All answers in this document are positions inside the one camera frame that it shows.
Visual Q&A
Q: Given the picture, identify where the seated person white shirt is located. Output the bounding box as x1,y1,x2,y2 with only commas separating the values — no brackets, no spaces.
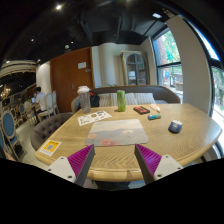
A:
34,87,46,113

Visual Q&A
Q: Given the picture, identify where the arched wooden cabinet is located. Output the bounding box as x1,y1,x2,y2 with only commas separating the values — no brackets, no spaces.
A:
121,51,149,85

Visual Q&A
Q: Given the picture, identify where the black red card box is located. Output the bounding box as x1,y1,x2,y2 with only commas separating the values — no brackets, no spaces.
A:
133,106,149,115

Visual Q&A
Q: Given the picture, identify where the printed menu sheet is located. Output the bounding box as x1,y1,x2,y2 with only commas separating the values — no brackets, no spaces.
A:
78,111,111,126

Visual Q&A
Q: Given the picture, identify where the yellow QR code sticker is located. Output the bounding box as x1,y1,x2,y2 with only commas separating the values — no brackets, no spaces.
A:
40,140,61,156

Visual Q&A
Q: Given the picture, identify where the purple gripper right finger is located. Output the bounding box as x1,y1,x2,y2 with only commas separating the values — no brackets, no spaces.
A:
134,144,182,184

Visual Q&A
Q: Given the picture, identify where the dark blue computer mouse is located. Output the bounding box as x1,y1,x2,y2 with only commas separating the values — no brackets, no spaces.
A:
168,120,183,133

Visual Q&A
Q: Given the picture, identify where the wooden orange door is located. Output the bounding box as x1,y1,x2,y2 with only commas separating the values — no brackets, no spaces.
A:
50,47,94,112

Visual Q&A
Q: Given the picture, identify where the teal small lighter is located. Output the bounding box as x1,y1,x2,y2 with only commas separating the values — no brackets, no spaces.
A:
148,114,161,120

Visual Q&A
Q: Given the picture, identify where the black backpack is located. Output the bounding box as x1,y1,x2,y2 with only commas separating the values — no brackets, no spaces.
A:
89,91,100,108

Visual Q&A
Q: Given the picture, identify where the blue round-back chair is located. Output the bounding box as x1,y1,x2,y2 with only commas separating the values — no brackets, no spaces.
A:
1,110,27,159

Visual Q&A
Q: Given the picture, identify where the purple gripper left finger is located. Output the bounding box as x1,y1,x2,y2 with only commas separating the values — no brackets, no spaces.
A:
47,145,95,187

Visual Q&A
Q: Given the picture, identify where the green drink can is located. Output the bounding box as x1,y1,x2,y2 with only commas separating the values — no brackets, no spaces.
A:
117,90,126,112

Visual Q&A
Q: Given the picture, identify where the grey tufted chair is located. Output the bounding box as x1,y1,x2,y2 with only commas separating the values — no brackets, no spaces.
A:
30,113,72,151

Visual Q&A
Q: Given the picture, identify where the clear shaker bottle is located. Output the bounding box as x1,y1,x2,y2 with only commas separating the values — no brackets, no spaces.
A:
77,86,91,113

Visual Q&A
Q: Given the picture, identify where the white wrapped packet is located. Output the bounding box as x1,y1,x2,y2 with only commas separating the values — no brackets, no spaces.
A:
150,104,160,112

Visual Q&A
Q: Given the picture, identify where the floral mouse pad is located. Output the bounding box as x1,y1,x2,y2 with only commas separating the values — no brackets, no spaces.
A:
85,119,149,147

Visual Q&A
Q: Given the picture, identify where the striped cushion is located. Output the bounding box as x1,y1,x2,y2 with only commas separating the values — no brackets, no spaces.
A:
99,93,155,107

